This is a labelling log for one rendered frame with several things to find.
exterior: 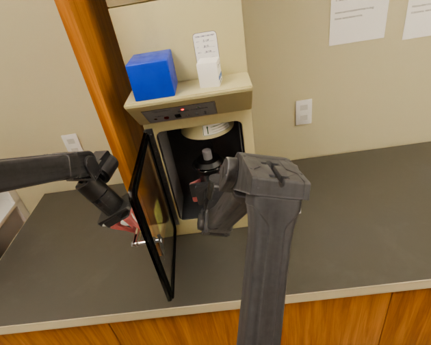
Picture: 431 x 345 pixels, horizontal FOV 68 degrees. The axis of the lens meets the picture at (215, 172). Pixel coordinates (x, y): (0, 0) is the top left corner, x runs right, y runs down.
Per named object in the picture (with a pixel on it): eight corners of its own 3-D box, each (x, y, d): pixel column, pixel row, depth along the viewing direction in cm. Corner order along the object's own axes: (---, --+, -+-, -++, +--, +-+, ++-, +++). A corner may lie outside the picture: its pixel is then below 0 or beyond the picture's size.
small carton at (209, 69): (203, 81, 85) (200, 58, 81) (222, 79, 84) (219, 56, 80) (200, 88, 81) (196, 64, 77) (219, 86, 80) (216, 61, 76)
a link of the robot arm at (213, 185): (197, 233, 82) (230, 235, 84) (203, 194, 77) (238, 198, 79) (196, 207, 93) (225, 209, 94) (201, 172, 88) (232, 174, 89)
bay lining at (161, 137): (183, 180, 136) (163, 101, 116) (244, 172, 134) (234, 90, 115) (179, 219, 116) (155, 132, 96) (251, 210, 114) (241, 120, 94)
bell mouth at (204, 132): (183, 119, 114) (179, 105, 111) (232, 111, 113) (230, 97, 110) (179, 143, 100) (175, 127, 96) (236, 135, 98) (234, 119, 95)
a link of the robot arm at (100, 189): (68, 189, 77) (83, 182, 74) (82, 170, 81) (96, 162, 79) (89, 207, 80) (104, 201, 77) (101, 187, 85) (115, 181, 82)
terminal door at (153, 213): (176, 228, 116) (146, 129, 94) (172, 304, 91) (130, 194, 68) (174, 228, 116) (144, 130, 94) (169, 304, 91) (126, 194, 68)
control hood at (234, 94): (141, 122, 94) (131, 89, 88) (251, 105, 92) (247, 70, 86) (133, 141, 84) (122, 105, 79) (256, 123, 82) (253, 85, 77)
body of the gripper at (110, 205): (107, 211, 88) (87, 194, 84) (136, 194, 85) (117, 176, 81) (101, 228, 82) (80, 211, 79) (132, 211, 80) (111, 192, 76)
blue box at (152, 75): (141, 88, 88) (132, 54, 82) (178, 82, 87) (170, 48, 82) (135, 102, 79) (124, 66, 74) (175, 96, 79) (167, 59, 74)
